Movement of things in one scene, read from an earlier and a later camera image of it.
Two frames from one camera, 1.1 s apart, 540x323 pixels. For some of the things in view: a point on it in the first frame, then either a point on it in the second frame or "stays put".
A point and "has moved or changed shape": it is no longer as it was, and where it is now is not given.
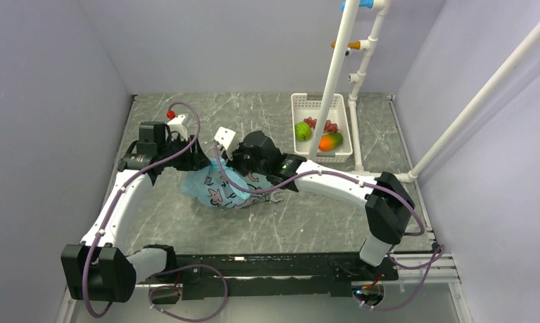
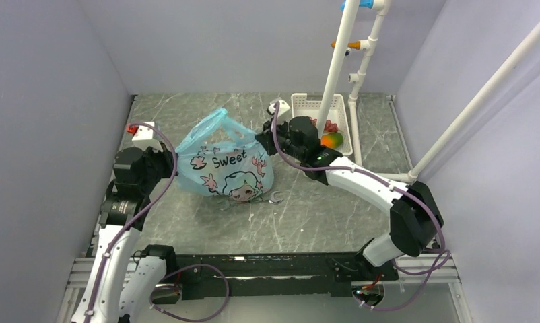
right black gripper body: (240, 161) -> (284, 141)
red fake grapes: (328, 126) stays put
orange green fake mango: (330, 141) stays put
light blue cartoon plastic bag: (209, 186) has moved or changed shape
